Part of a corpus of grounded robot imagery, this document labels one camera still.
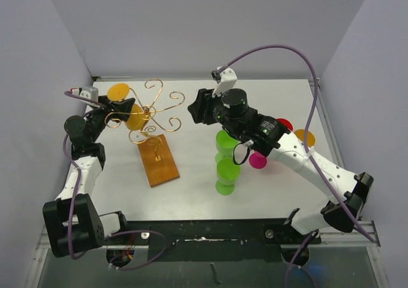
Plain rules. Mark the red plastic wine glass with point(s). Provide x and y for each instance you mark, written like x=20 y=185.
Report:
x=286 y=123

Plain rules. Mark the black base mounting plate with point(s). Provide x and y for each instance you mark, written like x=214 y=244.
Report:
x=269 y=240

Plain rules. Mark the pink plastic wine glass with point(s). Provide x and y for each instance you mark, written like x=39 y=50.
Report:
x=257 y=161

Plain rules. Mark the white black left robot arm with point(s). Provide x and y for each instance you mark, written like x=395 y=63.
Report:
x=72 y=222

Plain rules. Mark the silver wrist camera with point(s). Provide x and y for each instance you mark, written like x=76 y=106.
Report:
x=225 y=79
x=90 y=93

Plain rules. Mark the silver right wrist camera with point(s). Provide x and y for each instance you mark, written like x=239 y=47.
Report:
x=225 y=79

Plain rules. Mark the orange plastic wine glass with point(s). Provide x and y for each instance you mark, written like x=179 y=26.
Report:
x=140 y=114
x=305 y=136

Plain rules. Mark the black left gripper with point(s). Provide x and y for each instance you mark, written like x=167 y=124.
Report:
x=121 y=109

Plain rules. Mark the aluminium frame rail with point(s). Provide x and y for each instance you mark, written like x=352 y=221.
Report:
x=335 y=153

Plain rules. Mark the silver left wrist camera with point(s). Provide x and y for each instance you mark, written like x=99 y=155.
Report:
x=90 y=93

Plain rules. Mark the gold wire wine glass rack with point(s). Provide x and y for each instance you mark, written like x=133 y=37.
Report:
x=158 y=162

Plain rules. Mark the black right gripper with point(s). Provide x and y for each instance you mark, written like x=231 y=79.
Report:
x=201 y=108

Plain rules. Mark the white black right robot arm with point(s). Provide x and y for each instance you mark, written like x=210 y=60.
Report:
x=346 y=192

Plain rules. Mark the green plastic wine glass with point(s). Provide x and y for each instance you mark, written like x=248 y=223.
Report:
x=225 y=145
x=227 y=175

